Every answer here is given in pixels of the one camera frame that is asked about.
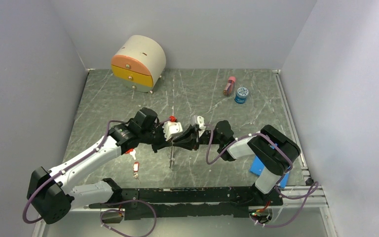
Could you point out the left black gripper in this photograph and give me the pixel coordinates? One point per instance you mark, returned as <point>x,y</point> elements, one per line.
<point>163,143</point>

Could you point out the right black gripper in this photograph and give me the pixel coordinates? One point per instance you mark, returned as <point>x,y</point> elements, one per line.
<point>188,141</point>

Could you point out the key with red tag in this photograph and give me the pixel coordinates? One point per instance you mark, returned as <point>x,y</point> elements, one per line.
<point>132,153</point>

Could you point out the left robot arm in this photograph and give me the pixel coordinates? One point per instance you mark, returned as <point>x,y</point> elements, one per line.
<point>85,163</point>

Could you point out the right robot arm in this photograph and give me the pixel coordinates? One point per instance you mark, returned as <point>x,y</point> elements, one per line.
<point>232,148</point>

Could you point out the key with red label fob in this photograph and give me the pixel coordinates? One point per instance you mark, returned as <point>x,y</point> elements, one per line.
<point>136,166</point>

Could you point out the pink capped brown vial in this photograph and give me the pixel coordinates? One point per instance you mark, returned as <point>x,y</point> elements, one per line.
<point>229,86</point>

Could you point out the blue round tin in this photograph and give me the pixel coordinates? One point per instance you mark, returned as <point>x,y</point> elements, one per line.
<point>241,95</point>

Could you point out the blue foam sheet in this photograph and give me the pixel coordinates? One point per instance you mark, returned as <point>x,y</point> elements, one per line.
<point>271,168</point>

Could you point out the round beige drawer box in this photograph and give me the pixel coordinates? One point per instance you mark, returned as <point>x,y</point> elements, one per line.
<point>139,63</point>

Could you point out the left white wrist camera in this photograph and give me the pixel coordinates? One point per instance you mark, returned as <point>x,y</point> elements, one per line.
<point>172,128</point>

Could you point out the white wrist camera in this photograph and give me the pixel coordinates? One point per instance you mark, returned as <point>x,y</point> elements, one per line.
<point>172,128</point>
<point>199,122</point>

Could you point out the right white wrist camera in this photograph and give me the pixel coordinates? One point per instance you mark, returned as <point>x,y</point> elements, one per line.
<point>199,122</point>

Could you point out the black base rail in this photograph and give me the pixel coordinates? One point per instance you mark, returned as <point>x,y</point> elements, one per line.
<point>183,202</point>

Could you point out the aluminium frame rail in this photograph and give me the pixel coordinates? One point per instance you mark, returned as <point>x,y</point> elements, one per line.
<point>162,202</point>

